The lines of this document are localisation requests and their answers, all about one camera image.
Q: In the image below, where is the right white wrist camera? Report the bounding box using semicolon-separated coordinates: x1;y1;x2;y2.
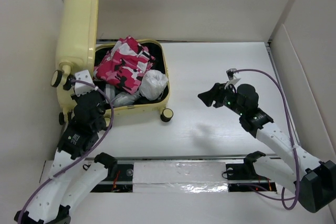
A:
224;68;241;89

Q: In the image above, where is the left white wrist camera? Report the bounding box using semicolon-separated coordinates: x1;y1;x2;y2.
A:
74;70;95;97

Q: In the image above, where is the white over-ear headphones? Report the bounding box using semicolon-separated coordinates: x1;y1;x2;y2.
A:
104;84;141;108

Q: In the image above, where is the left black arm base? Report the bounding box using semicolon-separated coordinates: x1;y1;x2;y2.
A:
91;164;134;193

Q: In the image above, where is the silver aluminium rail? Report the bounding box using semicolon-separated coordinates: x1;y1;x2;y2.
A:
52;155;305;162

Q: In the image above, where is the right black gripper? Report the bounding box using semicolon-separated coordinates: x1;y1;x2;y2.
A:
197;81;245;116

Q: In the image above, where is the yellow hard-shell suitcase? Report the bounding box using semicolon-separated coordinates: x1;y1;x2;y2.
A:
51;0;174;125

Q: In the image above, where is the pink camouflage clothing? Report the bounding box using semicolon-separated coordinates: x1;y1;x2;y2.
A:
93;36;156;94

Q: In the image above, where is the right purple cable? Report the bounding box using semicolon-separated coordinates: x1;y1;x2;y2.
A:
230;68;300;210

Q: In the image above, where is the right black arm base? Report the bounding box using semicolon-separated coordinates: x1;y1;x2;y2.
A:
222;163;277;193

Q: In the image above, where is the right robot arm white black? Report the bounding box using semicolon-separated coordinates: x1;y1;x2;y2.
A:
198;83;335;213

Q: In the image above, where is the white plastic bag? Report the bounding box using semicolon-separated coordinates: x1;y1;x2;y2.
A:
139;70;169;101

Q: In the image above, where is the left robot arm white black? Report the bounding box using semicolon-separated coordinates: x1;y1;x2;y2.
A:
14;91;118;223

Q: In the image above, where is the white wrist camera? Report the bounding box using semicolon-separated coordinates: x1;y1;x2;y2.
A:
74;70;95;97
224;68;241;89

